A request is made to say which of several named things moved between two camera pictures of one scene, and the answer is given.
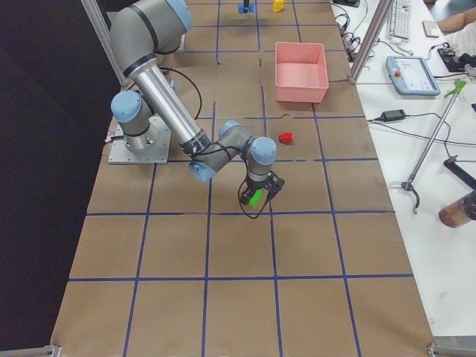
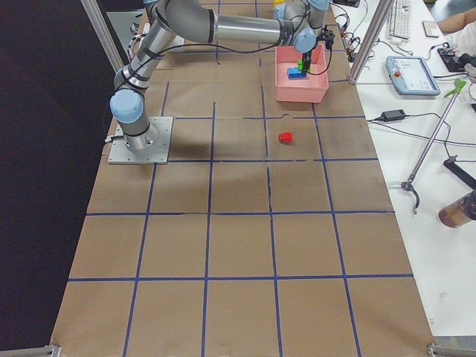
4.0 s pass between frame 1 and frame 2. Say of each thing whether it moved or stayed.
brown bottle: stayed
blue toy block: moved
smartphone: stayed
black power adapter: stayed
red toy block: stayed
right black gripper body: moved
